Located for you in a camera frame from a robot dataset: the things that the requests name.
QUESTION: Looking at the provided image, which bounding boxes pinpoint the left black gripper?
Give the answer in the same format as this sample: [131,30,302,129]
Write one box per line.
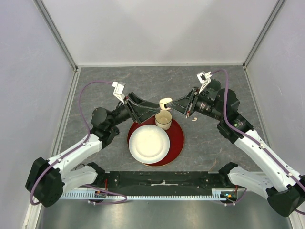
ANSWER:
[107,92,160,128]

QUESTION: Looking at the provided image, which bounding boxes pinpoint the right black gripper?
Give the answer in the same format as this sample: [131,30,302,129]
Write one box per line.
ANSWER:
[167,86,225,121]

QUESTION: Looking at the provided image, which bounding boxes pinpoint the pink earbud charging case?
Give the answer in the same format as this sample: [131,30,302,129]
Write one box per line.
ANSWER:
[159,98,173,110]

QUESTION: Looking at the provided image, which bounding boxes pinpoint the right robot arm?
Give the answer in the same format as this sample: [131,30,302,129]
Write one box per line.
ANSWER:
[160,83,305,217]

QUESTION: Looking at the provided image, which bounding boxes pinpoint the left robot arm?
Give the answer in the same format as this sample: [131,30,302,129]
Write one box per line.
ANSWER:
[25,93,167,207]

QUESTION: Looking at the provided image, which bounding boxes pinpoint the black earbud charging case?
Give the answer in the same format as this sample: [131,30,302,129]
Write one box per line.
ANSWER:
[113,126,120,135]

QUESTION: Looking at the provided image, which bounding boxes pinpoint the red round tray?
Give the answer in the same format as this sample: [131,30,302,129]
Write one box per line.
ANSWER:
[127,117,184,167]

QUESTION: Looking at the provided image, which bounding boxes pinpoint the white paper plate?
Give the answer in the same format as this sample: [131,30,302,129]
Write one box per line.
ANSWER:
[128,125,170,164]

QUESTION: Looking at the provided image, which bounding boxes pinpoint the dark green cup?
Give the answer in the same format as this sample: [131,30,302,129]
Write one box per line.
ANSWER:
[207,79,222,92]

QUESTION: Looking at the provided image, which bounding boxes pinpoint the beige mug black handle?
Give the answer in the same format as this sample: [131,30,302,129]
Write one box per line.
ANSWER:
[155,110,172,131]

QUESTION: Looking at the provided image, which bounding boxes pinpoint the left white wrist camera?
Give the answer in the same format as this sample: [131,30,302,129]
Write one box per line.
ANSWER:
[112,82,125,103]

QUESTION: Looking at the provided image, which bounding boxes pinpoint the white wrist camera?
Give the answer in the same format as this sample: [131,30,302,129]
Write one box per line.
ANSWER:
[112,82,125,103]
[197,72,212,93]

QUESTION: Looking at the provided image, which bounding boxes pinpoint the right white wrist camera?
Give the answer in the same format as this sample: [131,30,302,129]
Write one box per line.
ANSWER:
[197,72,212,93]

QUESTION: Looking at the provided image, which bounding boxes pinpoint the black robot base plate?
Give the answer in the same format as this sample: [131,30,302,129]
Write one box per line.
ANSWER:
[94,171,234,189]

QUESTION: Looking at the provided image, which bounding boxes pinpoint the grey cable duct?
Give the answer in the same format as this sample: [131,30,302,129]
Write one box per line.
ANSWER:
[60,188,244,202]

